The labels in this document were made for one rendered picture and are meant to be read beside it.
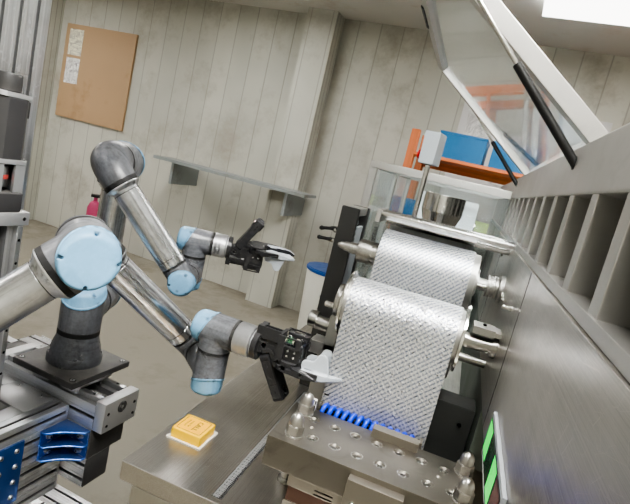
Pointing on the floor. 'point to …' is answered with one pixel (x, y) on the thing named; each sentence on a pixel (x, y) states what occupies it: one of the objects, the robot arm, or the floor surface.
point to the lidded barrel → (311, 290)
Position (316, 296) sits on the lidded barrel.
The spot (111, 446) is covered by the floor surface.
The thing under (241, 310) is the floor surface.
